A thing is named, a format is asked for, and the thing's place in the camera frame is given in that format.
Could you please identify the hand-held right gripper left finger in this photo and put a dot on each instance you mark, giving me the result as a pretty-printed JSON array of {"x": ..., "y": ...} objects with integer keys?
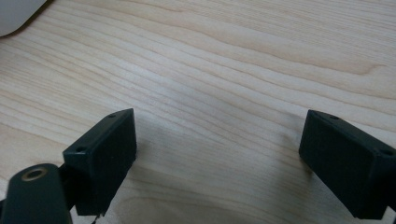
[{"x": 102, "y": 161}]

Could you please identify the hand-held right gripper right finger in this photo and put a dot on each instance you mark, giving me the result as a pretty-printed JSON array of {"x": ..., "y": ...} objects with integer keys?
[{"x": 345, "y": 161}]

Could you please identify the white rounded object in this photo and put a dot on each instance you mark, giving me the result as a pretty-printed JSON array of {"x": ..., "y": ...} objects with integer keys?
[{"x": 15, "y": 14}]

